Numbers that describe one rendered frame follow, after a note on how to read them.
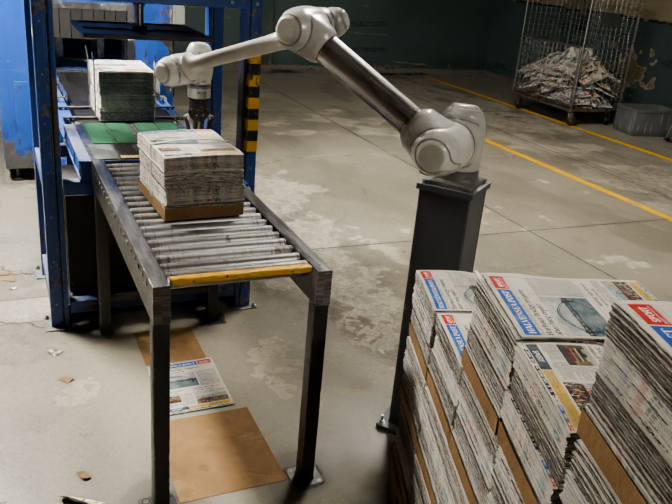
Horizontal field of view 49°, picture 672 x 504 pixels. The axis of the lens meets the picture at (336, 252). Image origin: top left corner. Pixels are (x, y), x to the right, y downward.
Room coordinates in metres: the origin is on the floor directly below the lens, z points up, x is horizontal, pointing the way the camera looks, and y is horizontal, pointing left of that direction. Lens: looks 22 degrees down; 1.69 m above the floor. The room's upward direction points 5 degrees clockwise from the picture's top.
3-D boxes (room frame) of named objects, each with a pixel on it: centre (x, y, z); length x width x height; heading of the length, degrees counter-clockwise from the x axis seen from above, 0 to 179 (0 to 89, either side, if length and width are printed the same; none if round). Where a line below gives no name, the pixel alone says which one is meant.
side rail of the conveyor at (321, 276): (2.68, 0.32, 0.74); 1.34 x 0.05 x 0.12; 26
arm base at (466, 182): (2.50, -0.37, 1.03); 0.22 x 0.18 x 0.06; 64
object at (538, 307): (1.40, -0.53, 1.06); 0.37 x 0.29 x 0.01; 97
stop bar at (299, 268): (1.97, 0.27, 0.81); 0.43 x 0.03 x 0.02; 116
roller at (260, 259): (2.11, 0.32, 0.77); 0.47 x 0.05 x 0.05; 116
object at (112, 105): (4.00, 1.24, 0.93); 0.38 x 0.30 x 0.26; 26
